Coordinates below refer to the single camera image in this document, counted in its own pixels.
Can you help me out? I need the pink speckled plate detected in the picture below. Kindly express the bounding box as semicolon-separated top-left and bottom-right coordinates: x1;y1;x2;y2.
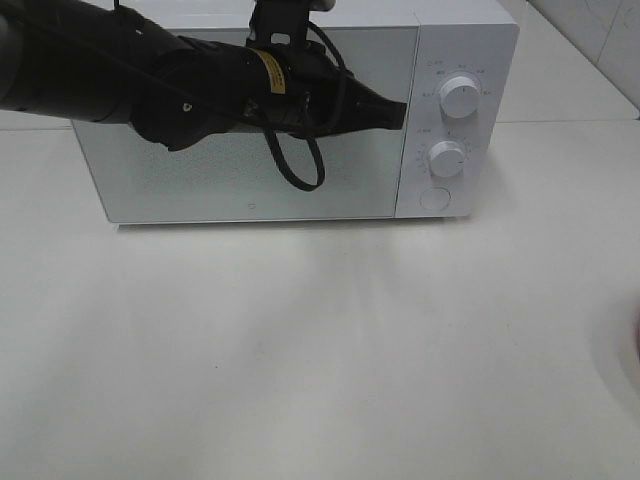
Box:
625;305;639;362

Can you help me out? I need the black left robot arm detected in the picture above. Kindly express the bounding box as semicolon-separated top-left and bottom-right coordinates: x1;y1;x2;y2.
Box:
1;1;406;151

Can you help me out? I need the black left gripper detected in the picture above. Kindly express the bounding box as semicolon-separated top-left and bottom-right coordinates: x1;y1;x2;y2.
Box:
259;41;407;138

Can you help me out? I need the white microwave oven body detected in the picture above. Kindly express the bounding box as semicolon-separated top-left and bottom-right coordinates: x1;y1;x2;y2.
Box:
69;0;521;232

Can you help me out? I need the white microwave door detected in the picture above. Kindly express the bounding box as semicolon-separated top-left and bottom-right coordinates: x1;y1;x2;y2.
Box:
72;27;418;224

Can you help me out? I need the round white door button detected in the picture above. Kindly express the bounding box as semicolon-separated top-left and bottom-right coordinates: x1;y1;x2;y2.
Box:
419;187;451;212

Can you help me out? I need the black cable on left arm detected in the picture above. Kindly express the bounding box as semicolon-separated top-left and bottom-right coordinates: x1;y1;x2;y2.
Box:
99;0;357;193

